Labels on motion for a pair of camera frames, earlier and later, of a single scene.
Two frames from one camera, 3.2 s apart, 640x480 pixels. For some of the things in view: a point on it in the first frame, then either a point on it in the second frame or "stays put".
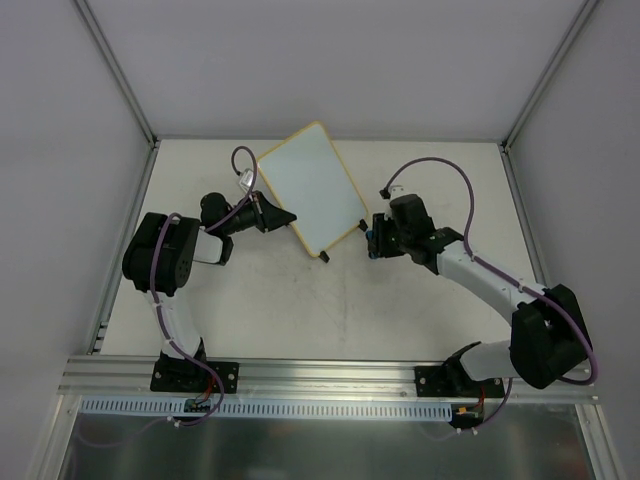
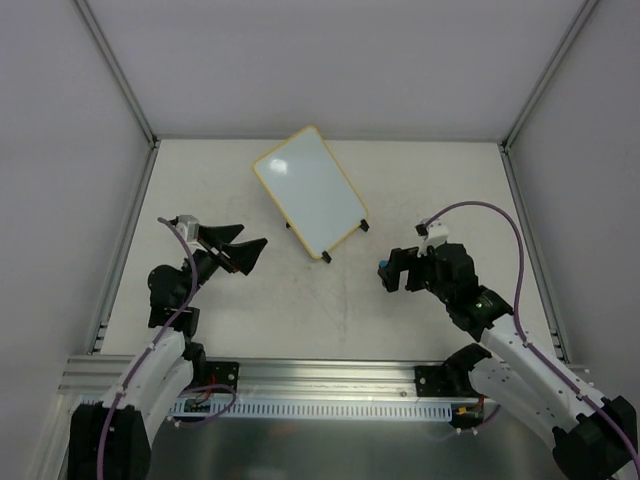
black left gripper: x=263 y=214 → x=215 y=251
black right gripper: x=376 y=236 → x=413 y=270
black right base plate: x=454 y=381 stays put
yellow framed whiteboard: x=310 y=180 stays put
